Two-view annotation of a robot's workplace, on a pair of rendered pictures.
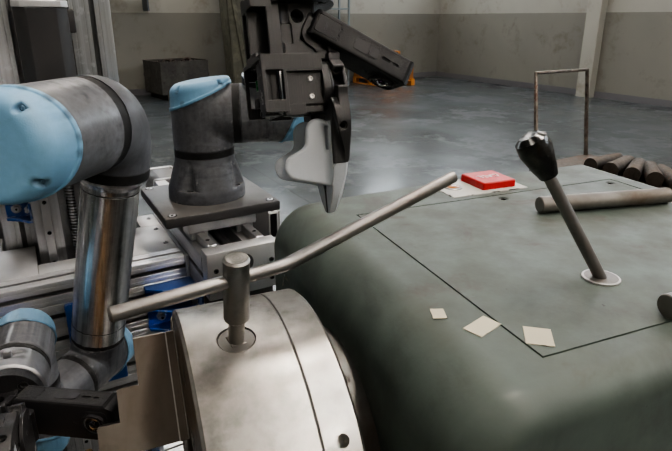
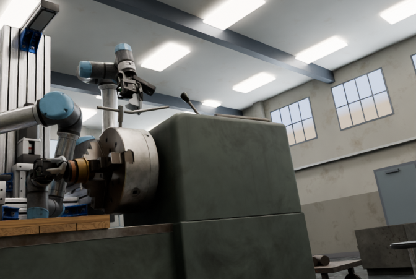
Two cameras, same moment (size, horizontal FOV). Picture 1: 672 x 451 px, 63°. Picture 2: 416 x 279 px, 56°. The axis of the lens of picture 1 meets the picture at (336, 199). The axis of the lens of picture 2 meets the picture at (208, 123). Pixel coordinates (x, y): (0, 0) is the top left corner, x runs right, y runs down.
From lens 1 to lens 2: 1.24 m
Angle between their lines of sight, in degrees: 38
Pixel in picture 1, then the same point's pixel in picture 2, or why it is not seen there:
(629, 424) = (205, 122)
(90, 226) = (61, 148)
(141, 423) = (94, 155)
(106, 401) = not seen: hidden behind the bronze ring
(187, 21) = not seen: hidden behind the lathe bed
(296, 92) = (130, 86)
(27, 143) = (64, 100)
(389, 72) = (150, 87)
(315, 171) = (135, 103)
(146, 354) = (93, 145)
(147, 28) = not seen: outside the picture
